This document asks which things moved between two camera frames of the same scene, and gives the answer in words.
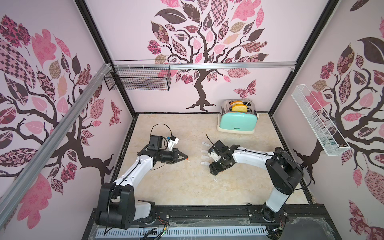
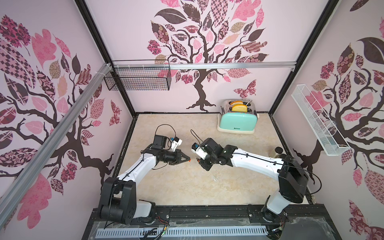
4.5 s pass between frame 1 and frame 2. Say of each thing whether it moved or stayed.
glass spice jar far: stayed
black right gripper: moved
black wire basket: stayed
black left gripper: stayed
